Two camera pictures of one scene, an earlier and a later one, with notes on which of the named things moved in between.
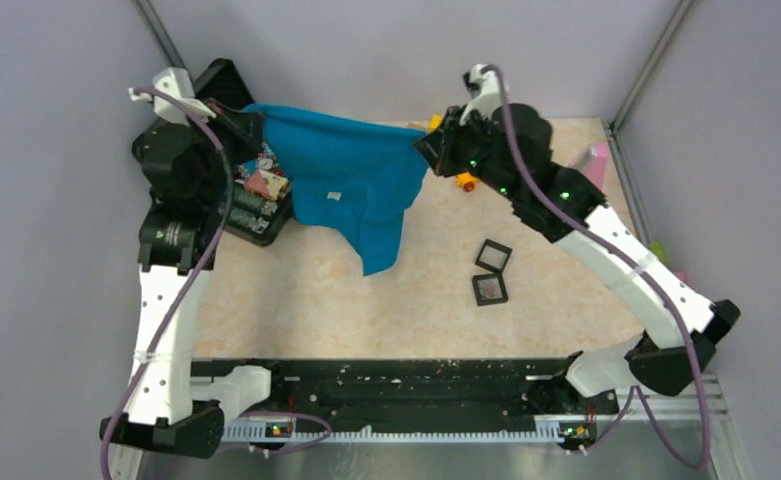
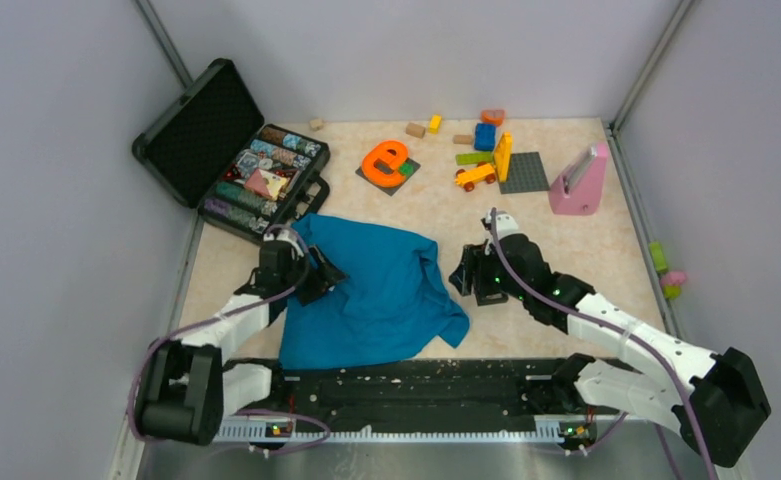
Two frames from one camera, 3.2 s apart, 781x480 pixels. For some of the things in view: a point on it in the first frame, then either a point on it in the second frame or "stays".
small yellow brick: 435,121 stays
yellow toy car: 466,181 stays
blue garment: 350,171 → 392,305
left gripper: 245,127 → 322,277
